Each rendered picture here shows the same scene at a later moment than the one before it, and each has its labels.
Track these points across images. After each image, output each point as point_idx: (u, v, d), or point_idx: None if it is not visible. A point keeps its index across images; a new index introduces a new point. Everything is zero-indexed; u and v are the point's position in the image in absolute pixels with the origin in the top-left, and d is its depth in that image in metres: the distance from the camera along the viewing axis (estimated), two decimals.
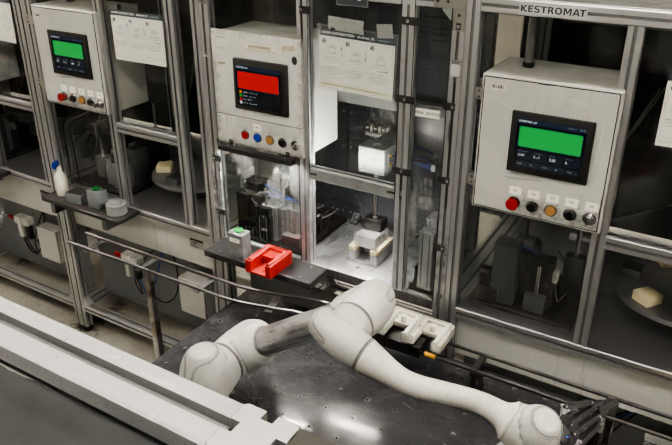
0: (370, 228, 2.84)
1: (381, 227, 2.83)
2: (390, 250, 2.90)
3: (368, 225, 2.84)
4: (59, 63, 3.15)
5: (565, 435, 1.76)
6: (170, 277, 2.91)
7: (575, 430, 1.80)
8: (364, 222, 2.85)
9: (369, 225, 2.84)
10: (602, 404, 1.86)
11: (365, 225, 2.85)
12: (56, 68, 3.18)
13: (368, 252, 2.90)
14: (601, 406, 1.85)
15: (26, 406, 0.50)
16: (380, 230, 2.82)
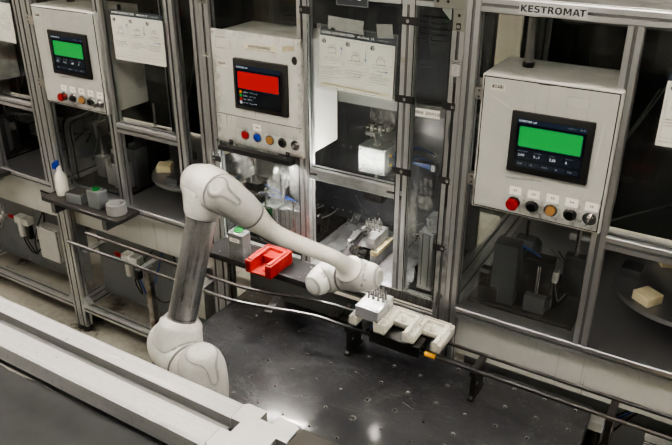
0: (371, 200, 2.79)
1: (382, 199, 2.77)
2: (390, 250, 2.90)
3: (369, 197, 2.79)
4: (59, 63, 3.15)
5: None
6: (170, 277, 2.91)
7: None
8: (365, 194, 2.80)
9: (370, 197, 2.79)
10: (362, 252, 2.83)
11: (366, 197, 2.80)
12: (56, 68, 3.18)
13: (368, 252, 2.90)
14: (360, 252, 2.82)
15: (26, 406, 0.50)
16: (381, 202, 2.77)
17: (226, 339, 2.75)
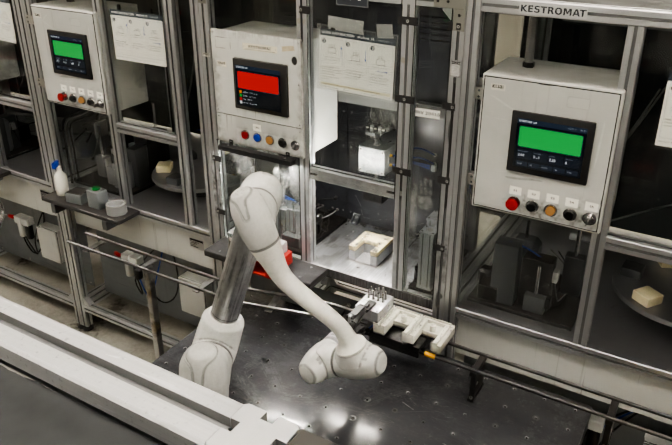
0: (371, 200, 2.79)
1: (382, 199, 2.77)
2: (390, 250, 2.90)
3: (369, 197, 2.79)
4: (59, 63, 3.15)
5: None
6: (170, 277, 2.91)
7: None
8: (365, 194, 2.80)
9: (370, 197, 2.79)
10: (364, 321, 2.53)
11: (366, 197, 2.80)
12: (56, 68, 3.18)
13: (368, 252, 2.90)
14: (363, 321, 2.53)
15: (26, 406, 0.50)
16: (381, 202, 2.77)
17: None
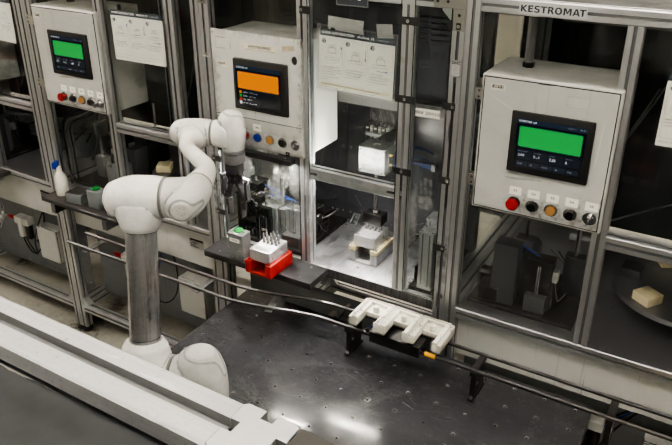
0: (370, 222, 2.83)
1: (381, 222, 2.81)
2: (390, 250, 2.90)
3: (368, 219, 2.83)
4: (59, 63, 3.15)
5: (229, 170, 2.69)
6: (170, 277, 2.91)
7: (230, 179, 2.74)
8: (365, 216, 2.84)
9: (369, 220, 2.83)
10: (243, 207, 2.77)
11: (366, 219, 2.84)
12: (56, 68, 3.18)
13: (368, 252, 2.90)
14: (242, 205, 2.77)
15: (26, 406, 0.50)
16: (380, 225, 2.81)
17: (226, 339, 2.75)
